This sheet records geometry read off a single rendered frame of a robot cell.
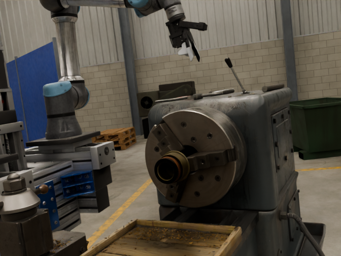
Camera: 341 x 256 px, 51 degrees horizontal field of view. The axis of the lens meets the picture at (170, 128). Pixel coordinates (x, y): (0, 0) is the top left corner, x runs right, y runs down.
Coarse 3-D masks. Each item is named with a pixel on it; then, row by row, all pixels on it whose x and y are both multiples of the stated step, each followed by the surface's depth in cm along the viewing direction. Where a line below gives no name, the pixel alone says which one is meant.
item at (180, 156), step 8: (168, 152) 106; (176, 152) 105; (160, 160) 101; (168, 160) 100; (176, 160) 102; (184, 160) 103; (160, 168) 105; (168, 168) 107; (176, 168) 99; (184, 168) 102; (160, 176) 102; (168, 176) 106; (176, 176) 99; (184, 176) 104
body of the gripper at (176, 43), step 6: (174, 18) 149; (180, 18) 150; (168, 24) 152; (174, 24) 152; (174, 30) 151; (180, 30) 151; (186, 30) 149; (174, 36) 150; (180, 36) 150; (174, 42) 151; (180, 42) 150; (192, 42) 153
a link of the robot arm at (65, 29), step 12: (60, 12) 156; (72, 12) 158; (60, 24) 158; (72, 24) 160; (60, 36) 158; (72, 36) 160; (60, 48) 159; (72, 48) 160; (60, 60) 161; (72, 60) 160; (72, 72) 160; (72, 84) 159; (84, 84) 165; (84, 96) 164
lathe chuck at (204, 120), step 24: (168, 120) 114; (192, 120) 110; (216, 120) 108; (192, 144) 112; (216, 144) 108; (240, 144) 112; (216, 168) 109; (240, 168) 111; (192, 192) 114; (216, 192) 110
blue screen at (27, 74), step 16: (48, 48) 591; (16, 64) 727; (32, 64) 658; (48, 64) 602; (16, 80) 746; (32, 80) 672; (48, 80) 613; (16, 96) 762; (32, 96) 685; (16, 112) 780; (32, 112) 699; (32, 128) 714
